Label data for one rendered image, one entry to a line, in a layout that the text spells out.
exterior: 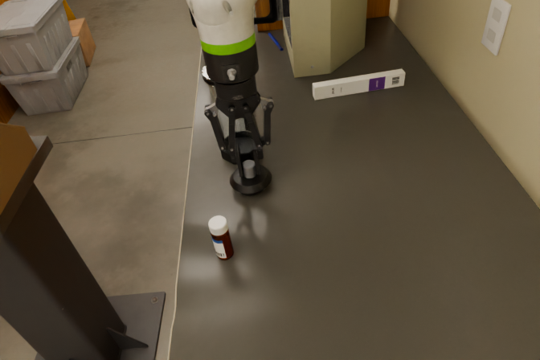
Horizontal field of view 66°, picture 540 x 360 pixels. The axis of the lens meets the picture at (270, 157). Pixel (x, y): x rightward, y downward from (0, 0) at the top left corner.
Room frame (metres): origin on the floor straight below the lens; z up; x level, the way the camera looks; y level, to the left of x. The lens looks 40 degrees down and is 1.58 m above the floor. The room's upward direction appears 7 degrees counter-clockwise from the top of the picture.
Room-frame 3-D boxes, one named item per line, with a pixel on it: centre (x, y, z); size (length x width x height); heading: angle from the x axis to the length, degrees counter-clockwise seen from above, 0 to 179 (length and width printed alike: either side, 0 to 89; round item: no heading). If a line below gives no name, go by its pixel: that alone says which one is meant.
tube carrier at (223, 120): (0.79, 0.07, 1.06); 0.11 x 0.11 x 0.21
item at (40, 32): (2.93, 1.57, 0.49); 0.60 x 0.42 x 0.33; 0
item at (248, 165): (0.66, 0.05, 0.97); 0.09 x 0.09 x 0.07
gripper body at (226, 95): (0.67, 0.05, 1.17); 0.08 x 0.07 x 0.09; 90
